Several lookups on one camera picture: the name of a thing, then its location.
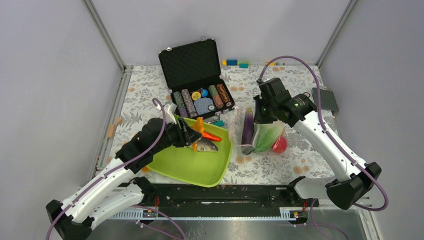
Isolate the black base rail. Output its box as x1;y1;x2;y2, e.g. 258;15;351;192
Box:
91;177;319;219

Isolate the red tomato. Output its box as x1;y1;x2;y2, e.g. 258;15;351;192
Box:
271;136;288;154

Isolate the clear pink zip top bag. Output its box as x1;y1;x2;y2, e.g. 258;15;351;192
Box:
228;107;289;156

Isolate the purple eggplant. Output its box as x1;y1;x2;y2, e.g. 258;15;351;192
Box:
241;108;255;145

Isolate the grey toy fish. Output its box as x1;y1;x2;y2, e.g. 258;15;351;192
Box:
196;138;219;152

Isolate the black poker chip case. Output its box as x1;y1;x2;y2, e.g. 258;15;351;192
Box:
157;38;235;119

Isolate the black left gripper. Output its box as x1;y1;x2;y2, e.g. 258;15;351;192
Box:
152;117;202;154

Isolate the green plastic tray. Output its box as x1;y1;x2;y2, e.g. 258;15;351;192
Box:
147;123;233;188

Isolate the floral tablecloth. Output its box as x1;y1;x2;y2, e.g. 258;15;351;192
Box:
104;64;333;185

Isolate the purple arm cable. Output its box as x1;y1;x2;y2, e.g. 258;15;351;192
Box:
44;97;186;240
256;55;390;240

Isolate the green napa cabbage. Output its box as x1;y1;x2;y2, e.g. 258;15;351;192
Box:
253;121;285;153

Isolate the orange fried chicken piece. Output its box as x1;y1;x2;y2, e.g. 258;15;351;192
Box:
191;117;205;152

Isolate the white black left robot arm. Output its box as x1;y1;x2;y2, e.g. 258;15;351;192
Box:
45;98;202;240

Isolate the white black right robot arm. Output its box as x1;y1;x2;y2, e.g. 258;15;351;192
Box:
254;77;382;210

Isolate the dark grey building baseplate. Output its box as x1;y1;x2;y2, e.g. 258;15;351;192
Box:
311;87;339;113

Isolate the wooden block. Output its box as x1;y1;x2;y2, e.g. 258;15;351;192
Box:
106;123;117;139

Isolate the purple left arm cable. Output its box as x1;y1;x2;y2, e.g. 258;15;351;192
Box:
44;97;186;240

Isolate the teal block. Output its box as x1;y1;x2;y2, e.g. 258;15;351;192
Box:
212;120;225;127

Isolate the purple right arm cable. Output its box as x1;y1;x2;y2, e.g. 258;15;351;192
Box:
256;55;390;240

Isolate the blue yellow brick row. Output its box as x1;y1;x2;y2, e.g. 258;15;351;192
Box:
221;59;251;69

